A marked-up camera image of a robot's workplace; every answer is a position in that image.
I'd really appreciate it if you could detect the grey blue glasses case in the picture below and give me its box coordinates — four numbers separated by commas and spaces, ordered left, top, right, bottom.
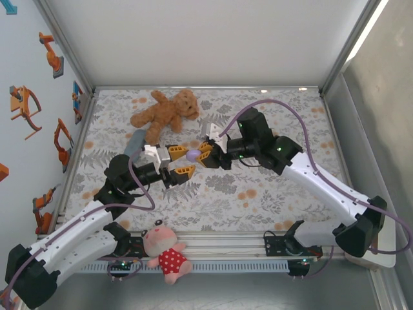
124, 129, 146, 161

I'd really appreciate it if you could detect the brown teddy bear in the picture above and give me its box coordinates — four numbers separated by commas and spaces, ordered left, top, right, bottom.
130, 89, 200, 146

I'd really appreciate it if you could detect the floral patterned table mat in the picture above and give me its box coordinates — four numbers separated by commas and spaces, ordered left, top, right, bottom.
63, 87, 352, 233

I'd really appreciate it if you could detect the pink plush pig toy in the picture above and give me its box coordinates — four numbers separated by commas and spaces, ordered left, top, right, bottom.
140, 218, 194, 285

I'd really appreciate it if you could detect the white tissue box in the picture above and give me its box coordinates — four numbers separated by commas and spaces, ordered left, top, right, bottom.
344, 219, 396, 269

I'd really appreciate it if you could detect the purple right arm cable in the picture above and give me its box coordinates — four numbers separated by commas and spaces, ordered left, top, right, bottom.
221, 99, 413, 281

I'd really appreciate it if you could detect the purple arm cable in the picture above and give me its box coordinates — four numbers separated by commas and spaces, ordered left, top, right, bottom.
1, 148, 156, 310
221, 99, 413, 281

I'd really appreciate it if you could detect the aluminium side frame rail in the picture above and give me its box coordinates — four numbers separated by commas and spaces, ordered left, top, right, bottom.
59, 93, 97, 227
321, 92, 362, 207

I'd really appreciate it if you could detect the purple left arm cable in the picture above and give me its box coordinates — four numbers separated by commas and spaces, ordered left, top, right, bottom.
1, 148, 156, 310

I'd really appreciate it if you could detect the thin aluminium frame rail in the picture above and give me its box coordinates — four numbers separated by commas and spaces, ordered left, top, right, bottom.
92, 84, 323, 92

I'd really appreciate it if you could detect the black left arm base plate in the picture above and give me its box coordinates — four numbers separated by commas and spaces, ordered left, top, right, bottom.
103, 221, 145, 259

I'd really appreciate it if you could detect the blue conveyor wall sticker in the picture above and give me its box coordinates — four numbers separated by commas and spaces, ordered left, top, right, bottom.
71, 80, 85, 125

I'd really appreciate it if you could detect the wide aluminium frame rail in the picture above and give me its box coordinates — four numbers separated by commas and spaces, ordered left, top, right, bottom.
37, 231, 348, 261

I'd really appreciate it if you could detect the white slotted cable duct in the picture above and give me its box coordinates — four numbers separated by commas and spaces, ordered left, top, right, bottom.
79, 260, 290, 274

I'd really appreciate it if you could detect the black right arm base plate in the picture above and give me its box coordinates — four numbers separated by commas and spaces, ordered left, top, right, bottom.
263, 220, 323, 259

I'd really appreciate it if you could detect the orange gripper claw wall sticker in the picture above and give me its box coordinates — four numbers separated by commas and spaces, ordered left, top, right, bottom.
8, 85, 43, 141

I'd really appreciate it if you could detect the aluminium frame post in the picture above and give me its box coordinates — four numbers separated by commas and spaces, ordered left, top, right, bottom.
32, 0, 97, 98
317, 0, 388, 98

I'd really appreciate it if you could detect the blue machine wall sticker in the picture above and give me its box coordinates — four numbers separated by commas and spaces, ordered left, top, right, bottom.
0, 0, 19, 16

